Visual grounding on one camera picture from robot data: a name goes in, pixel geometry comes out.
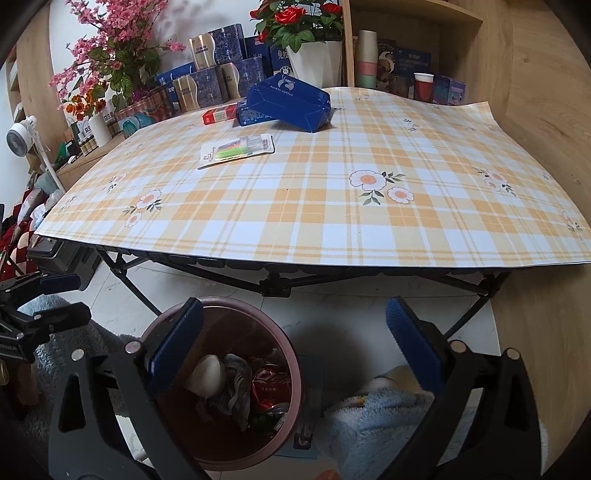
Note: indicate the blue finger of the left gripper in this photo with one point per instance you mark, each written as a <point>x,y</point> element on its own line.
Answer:
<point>52,321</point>
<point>32,285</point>

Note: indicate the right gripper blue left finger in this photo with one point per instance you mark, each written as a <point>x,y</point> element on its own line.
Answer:
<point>169,343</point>

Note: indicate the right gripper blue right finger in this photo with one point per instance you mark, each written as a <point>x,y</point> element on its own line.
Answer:
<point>424,347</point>

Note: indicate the silver blue wrapper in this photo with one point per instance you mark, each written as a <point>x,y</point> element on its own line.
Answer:
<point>234,400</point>

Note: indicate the crushed red soda can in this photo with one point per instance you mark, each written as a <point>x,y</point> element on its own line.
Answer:
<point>271,387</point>

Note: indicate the dark red trash bin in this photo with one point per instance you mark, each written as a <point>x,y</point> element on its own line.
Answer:
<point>211,438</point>

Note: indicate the light blue fluffy robe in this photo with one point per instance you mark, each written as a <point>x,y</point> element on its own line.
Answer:
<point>364,433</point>

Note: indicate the low wooden cabinet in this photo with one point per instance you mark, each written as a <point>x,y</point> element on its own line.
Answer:
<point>70,173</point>

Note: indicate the white desk fan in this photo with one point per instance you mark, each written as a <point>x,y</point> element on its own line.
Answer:
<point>24,135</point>

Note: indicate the white cylindrical vase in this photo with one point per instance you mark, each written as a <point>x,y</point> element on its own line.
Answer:
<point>100,130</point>

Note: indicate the orange flowers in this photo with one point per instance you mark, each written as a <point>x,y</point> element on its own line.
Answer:
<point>81,107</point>

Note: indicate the flat white green packet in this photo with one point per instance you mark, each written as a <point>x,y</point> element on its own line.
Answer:
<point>227,150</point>

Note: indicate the yellow plaid tablecloth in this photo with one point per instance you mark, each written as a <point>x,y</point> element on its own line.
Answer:
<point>389,182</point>

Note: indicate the small red cigarette box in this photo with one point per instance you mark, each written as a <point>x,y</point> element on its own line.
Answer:
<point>219,114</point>

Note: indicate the woven plaid basket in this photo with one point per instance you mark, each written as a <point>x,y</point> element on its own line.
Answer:
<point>154,108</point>

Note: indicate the blue gold tea box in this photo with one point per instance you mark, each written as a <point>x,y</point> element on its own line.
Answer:
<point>200,89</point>
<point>218,47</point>
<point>241,75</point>

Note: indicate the pink cherry blossom bouquet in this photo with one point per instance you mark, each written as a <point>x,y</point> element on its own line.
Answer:
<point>121,57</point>

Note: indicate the red paper cup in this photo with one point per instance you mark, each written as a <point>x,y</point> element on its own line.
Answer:
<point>424,87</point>

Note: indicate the white rose vase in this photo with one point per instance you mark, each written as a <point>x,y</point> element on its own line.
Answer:
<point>318,63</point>

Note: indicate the stacked pastel cups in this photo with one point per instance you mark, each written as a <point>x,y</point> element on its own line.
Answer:
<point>366,59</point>

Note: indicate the red rose bouquet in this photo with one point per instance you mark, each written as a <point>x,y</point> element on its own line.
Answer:
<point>292,23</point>

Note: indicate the wooden shelf unit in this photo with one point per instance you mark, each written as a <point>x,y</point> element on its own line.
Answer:
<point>471,41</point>

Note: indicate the black folding table frame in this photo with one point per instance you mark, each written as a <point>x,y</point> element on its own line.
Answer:
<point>279,280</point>

